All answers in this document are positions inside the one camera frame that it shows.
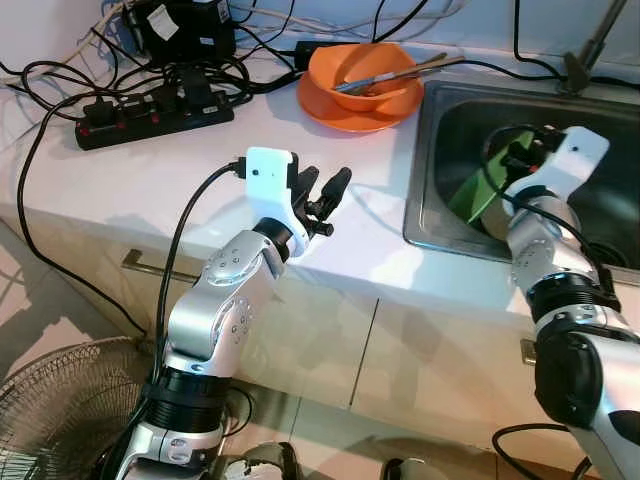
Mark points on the black stand pole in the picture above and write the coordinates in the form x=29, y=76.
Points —
x=578, y=75

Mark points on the orange plate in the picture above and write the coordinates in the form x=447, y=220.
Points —
x=360, y=122

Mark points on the stainless steel sink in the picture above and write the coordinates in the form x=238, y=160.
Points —
x=450, y=130

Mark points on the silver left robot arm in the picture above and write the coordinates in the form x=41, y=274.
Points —
x=220, y=300

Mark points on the wooden chopstick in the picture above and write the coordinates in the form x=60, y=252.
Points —
x=400, y=76
x=440, y=63

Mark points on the orange bowl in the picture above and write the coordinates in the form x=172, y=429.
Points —
x=335, y=65

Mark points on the robot right leg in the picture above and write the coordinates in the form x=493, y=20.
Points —
x=400, y=470

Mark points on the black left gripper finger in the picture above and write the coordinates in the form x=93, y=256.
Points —
x=308, y=186
x=335, y=190

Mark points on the large black power adapter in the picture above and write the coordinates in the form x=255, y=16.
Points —
x=185, y=35

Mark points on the black power strip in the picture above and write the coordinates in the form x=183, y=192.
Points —
x=150, y=122

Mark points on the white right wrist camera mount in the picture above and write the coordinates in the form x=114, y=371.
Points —
x=575, y=155

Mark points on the beige sink cabinet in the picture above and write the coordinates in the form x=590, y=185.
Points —
x=400, y=350

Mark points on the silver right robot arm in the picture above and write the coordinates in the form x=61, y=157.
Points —
x=590, y=350

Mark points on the small black power adapter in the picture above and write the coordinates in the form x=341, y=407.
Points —
x=303, y=53

